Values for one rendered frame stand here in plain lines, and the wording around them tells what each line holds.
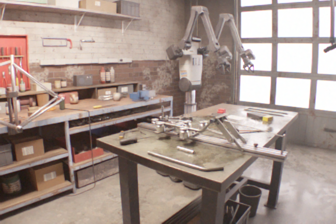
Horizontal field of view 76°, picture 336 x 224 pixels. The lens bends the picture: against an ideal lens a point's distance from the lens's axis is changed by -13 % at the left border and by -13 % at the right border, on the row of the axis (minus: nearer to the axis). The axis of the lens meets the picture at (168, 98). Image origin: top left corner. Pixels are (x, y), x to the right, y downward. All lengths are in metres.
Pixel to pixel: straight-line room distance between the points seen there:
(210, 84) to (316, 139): 2.10
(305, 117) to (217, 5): 2.48
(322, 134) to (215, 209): 3.29
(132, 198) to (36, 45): 2.16
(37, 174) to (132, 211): 1.19
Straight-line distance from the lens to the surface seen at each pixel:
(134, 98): 3.01
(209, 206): 1.12
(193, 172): 0.97
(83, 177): 2.71
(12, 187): 2.53
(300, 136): 4.28
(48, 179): 2.54
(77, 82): 3.13
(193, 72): 2.53
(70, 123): 2.43
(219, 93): 4.54
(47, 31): 3.14
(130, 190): 1.49
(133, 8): 3.58
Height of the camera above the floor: 1.31
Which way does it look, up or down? 9 degrees down
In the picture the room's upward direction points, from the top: straight up
